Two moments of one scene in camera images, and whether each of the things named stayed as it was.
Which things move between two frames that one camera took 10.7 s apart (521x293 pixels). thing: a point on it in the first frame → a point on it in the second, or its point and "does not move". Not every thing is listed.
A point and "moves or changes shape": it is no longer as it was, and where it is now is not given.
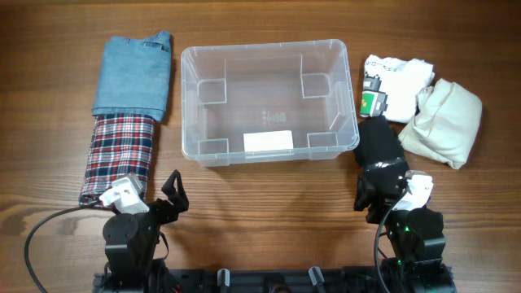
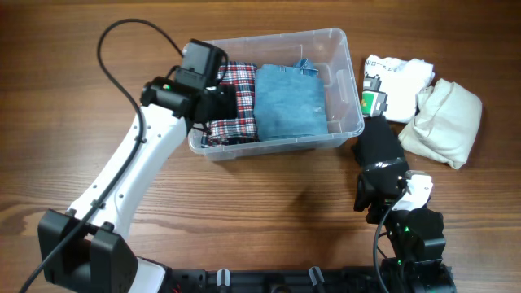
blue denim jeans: x=133 y=76 → x=289 y=101
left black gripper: x=178 y=198 → x=229 y=110
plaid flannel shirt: x=120 y=144 moves or changes shape
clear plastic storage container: x=293 y=99 moves or changes shape
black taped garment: x=377 y=143 does not move
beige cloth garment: x=446 y=124 does not move
